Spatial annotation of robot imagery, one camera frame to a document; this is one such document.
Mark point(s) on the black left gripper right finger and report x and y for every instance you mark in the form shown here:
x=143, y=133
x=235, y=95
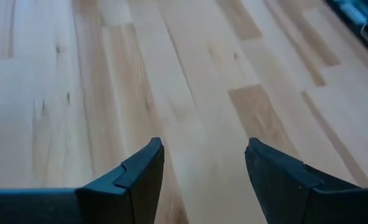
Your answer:
x=283, y=193

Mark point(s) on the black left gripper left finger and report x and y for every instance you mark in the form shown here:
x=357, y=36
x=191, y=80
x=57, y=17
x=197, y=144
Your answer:
x=134, y=193

